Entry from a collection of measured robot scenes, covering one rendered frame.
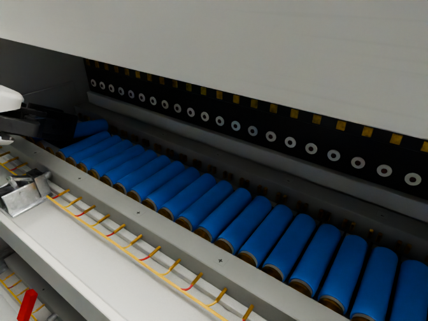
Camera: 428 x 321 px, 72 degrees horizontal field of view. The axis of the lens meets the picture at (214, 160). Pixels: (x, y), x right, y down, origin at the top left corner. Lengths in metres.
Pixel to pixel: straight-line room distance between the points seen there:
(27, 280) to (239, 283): 0.35
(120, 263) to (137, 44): 0.16
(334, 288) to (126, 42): 0.20
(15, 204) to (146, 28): 0.22
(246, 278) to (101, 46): 0.17
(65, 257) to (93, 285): 0.04
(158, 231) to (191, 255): 0.03
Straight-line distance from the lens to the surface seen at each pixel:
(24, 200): 0.33
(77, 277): 0.26
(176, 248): 0.22
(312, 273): 0.22
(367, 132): 0.27
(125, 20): 0.19
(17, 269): 0.52
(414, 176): 0.28
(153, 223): 0.24
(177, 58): 0.16
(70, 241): 0.28
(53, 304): 0.46
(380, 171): 0.28
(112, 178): 0.31
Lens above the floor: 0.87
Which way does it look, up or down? 15 degrees down
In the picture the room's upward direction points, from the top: 12 degrees clockwise
